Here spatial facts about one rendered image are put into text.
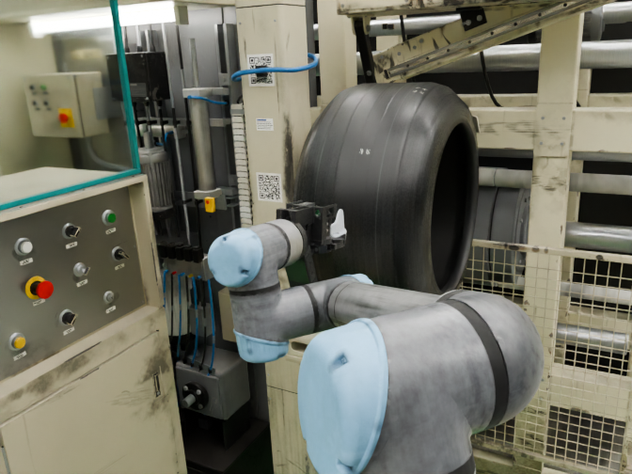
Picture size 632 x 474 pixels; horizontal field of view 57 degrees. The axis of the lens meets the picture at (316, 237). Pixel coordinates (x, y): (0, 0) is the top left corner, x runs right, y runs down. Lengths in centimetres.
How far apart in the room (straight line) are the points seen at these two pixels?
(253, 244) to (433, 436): 42
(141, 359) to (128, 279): 21
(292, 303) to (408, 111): 55
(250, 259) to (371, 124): 53
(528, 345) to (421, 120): 77
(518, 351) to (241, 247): 41
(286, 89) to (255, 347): 77
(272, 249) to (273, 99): 69
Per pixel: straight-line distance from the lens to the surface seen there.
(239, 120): 154
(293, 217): 91
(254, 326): 83
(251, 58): 148
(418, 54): 171
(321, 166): 122
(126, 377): 161
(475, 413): 49
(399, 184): 115
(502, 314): 52
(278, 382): 173
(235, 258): 79
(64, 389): 149
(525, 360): 51
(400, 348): 46
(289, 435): 182
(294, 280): 99
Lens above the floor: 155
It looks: 18 degrees down
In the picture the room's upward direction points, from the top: 3 degrees counter-clockwise
